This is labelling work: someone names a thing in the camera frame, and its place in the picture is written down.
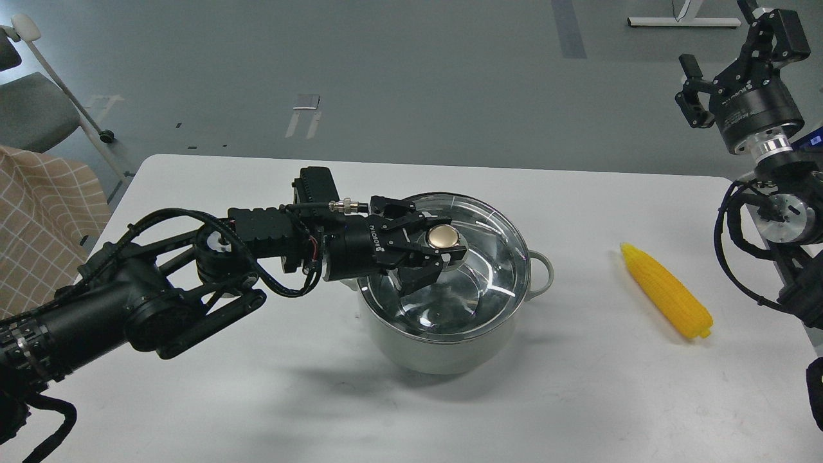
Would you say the beige checkered cloth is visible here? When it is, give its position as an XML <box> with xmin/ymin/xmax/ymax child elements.
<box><xmin>1</xmin><ymin>146</ymin><xmax>111</xmax><ymax>319</ymax></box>

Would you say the grey office chair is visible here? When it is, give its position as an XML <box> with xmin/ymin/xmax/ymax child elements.
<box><xmin>1</xmin><ymin>14</ymin><xmax>125</xmax><ymax>179</ymax></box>

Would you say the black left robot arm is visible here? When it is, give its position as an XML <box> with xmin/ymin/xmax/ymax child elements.
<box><xmin>1</xmin><ymin>167</ymin><xmax>467</xmax><ymax>462</ymax></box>

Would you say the grey-green steel cooking pot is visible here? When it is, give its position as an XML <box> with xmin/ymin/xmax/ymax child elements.
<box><xmin>347</xmin><ymin>191</ymin><xmax>554</xmax><ymax>376</ymax></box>

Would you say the yellow corn cob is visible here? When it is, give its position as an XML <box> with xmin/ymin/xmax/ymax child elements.
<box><xmin>620</xmin><ymin>242</ymin><xmax>714</xmax><ymax>340</ymax></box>

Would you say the glass pot lid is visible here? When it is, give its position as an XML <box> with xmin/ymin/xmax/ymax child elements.
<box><xmin>357</xmin><ymin>192</ymin><xmax>531</xmax><ymax>341</ymax></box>

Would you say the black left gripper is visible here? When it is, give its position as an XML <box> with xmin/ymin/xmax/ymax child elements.
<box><xmin>323</xmin><ymin>195</ymin><xmax>467</xmax><ymax>297</ymax></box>

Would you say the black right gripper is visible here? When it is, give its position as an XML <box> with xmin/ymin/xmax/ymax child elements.
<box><xmin>675</xmin><ymin>1</ymin><xmax>811</xmax><ymax>154</ymax></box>

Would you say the white desk leg base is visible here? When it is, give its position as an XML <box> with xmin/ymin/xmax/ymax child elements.
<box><xmin>626</xmin><ymin>1</ymin><xmax>743</xmax><ymax>28</ymax></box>

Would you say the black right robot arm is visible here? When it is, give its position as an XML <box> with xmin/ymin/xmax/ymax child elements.
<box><xmin>675</xmin><ymin>1</ymin><xmax>822</xmax><ymax>329</ymax></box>

